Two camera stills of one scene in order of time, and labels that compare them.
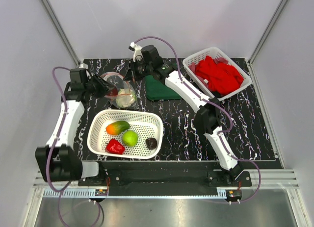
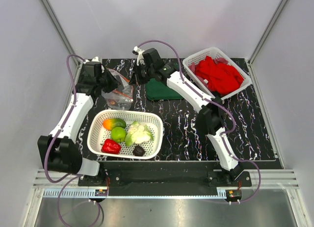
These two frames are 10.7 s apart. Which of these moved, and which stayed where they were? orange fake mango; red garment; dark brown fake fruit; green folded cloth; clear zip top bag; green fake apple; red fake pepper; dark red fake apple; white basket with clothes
Moved: clear zip top bag; green fake apple; dark red fake apple; dark brown fake fruit; orange fake mango; red fake pepper
Stayed: white basket with clothes; red garment; green folded cloth
